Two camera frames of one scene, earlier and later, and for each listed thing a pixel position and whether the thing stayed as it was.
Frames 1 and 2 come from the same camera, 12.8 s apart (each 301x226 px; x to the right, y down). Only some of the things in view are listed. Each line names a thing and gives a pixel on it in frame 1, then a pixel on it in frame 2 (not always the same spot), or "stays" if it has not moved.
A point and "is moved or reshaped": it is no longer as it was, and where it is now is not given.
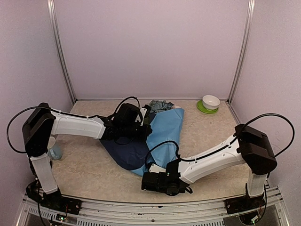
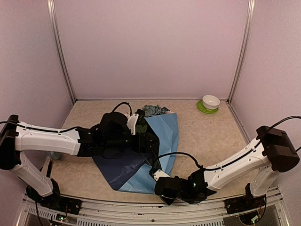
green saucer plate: (201, 107) stays
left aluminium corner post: (50, 6) stays
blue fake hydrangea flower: (156, 106) is moved or reshaped
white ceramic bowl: (210, 102) stays
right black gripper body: (173, 194) -> (185, 198)
